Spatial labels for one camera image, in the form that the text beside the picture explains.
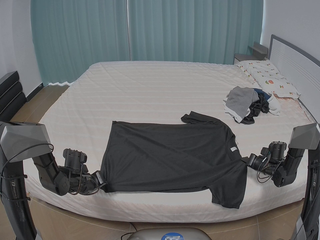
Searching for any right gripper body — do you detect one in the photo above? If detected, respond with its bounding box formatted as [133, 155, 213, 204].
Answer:
[246, 153, 263, 170]

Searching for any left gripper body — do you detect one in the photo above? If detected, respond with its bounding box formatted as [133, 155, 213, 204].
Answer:
[87, 170, 107, 191]

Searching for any black T-shirt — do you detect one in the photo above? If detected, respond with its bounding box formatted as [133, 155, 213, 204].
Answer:
[100, 111, 248, 209]

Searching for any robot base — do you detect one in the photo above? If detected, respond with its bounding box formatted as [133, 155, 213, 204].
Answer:
[125, 228, 208, 240]

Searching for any pile of clothes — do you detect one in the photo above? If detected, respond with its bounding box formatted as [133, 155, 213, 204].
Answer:
[223, 86, 281, 124]

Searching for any bed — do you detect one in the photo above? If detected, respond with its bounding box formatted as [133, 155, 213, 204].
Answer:
[24, 34, 320, 223]

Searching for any white printed pillow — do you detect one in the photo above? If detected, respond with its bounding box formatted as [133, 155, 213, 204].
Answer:
[235, 60, 301, 99]

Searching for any grey bedside table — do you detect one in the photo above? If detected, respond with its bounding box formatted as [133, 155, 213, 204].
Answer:
[234, 41, 269, 65]

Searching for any black chest of drawers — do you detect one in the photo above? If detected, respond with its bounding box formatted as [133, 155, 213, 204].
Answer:
[0, 71, 27, 121]

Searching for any blue-green curtain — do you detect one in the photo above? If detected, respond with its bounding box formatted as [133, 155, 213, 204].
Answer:
[127, 0, 264, 65]
[30, 0, 132, 85]

